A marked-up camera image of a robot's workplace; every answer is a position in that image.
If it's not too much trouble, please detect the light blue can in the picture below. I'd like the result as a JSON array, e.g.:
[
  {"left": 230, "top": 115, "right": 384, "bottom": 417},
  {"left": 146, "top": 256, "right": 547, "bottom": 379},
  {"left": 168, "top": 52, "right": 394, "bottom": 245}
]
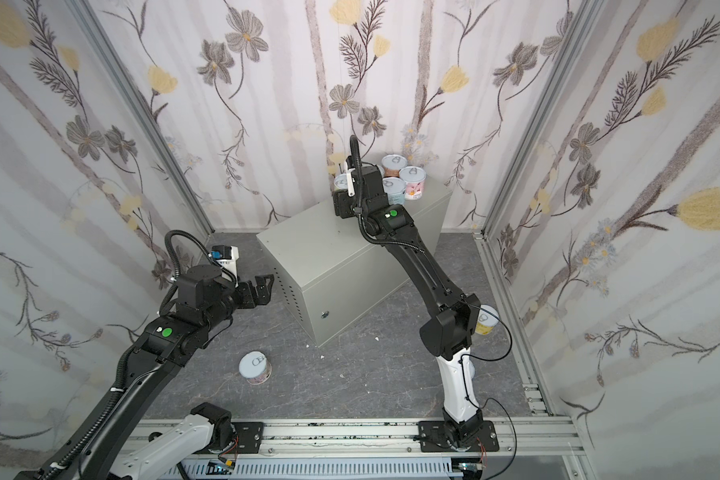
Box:
[{"left": 382, "top": 177, "right": 406, "bottom": 205}]

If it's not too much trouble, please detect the orange labelled can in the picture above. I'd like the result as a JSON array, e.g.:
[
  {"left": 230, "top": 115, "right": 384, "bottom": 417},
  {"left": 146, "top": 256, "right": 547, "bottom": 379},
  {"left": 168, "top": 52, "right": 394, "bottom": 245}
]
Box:
[{"left": 380, "top": 154, "right": 408, "bottom": 178}]

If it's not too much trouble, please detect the pink fruit labelled can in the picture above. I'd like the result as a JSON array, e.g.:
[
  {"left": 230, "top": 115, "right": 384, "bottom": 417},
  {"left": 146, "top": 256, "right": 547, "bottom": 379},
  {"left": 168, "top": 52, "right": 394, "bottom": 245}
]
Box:
[{"left": 399, "top": 166, "right": 427, "bottom": 201}]

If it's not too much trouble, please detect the pink labelled white-lid can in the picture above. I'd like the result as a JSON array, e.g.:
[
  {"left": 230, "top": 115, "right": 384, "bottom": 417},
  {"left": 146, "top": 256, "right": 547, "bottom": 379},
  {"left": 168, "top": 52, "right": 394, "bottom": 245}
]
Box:
[{"left": 239, "top": 351, "right": 272, "bottom": 385}]

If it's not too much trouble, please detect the yellow labelled can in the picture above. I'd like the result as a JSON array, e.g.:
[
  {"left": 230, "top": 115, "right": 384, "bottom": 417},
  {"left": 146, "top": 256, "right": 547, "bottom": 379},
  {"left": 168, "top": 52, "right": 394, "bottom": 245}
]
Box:
[{"left": 476, "top": 304, "right": 500, "bottom": 335}]

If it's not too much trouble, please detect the green labelled can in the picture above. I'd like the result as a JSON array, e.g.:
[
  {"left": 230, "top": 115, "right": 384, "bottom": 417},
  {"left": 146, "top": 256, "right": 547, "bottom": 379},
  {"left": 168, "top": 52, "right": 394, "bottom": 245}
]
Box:
[{"left": 333, "top": 173, "right": 351, "bottom": 192}]

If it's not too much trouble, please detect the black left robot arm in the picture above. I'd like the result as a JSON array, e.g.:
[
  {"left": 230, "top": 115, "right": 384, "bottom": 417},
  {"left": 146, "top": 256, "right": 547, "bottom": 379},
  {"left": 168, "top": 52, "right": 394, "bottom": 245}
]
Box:
[{"left": 17, "top": 264, "right": 275, "bottom": 479}]

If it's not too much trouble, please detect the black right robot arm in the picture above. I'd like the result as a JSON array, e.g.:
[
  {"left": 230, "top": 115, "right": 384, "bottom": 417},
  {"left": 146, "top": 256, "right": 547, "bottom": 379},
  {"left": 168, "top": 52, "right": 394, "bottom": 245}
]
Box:
[{"left": 332, "top": 163, "right": 484, "bottom": 450}]

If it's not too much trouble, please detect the grey metal cabinet box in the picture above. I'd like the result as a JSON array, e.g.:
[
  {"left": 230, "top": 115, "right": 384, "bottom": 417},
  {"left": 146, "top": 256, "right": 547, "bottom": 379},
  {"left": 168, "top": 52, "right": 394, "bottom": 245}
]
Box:
[{"left": 256, "top": 179, "right": 453, "bottom": 348}]

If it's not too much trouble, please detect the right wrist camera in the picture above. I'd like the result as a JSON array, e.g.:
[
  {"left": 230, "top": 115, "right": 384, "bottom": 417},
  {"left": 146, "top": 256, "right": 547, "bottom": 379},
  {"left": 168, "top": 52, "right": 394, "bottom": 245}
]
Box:
[{"left": 344, "top": 168, "right": 356, "bottom": 197}]

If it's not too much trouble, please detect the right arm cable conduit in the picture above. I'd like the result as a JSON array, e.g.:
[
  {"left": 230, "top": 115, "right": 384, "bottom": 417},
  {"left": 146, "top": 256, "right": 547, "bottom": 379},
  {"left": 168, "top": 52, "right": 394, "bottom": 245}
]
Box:
[{"left": 349, "top": 134, "right": 424, "bottom": 253}]

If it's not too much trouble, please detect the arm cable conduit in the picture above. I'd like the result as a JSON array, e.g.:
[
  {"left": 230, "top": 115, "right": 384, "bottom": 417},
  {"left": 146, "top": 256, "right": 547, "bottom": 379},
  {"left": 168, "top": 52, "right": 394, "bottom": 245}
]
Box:
[
  {"left": 349, "top": 134, "right": 424, "bottom": 253},
  {"left": 163, "top": 229, "right": 217, "bottom": 283}
]

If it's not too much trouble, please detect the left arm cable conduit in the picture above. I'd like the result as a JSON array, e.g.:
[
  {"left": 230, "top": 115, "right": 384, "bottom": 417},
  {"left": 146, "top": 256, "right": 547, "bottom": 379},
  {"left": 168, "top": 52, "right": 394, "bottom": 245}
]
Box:
[{"left": 163, "top": 229, "right": 217, "bottom": 283}]

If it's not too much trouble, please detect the white slotted cable duct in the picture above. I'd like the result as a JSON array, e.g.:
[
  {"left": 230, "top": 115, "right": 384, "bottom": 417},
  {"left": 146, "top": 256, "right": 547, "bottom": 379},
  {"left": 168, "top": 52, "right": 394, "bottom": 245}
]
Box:
[{"left": 182, "top": 458, "right": 463, "bottom": 479}]

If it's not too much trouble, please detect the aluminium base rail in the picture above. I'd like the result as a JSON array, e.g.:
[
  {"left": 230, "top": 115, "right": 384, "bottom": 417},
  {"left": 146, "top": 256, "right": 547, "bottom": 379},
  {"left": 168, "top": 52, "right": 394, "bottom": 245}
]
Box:
[{"left": 118, "top": 415, "right": 597, "bottom": 479}]

